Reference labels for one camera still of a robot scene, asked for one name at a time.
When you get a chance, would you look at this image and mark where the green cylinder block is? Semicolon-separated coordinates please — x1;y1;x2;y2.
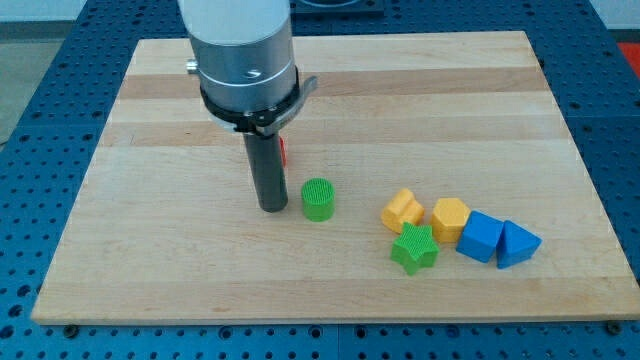
301;178;335;222

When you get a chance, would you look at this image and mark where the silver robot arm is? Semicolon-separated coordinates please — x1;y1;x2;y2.
178;0;317;137

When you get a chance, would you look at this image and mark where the yellow heart block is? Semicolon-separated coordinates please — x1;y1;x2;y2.
381;188;425;233

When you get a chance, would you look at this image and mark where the red block behind rod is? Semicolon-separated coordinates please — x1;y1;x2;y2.
279;136;287;168

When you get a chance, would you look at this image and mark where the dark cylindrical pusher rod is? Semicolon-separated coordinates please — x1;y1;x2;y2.
244;134;288;213

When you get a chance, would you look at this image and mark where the green star block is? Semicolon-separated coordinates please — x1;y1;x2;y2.
390;222;440;276

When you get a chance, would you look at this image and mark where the yellow hexagon block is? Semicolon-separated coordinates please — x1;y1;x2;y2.
430;198;471;243

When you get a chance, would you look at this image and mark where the wooden board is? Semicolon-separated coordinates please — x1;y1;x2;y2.
31;31;639;325

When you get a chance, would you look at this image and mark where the blue cube block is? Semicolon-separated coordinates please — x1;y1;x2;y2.
456;210;504;263

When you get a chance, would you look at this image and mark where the blue triangle block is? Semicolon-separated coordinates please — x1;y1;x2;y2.
496;220;542;269

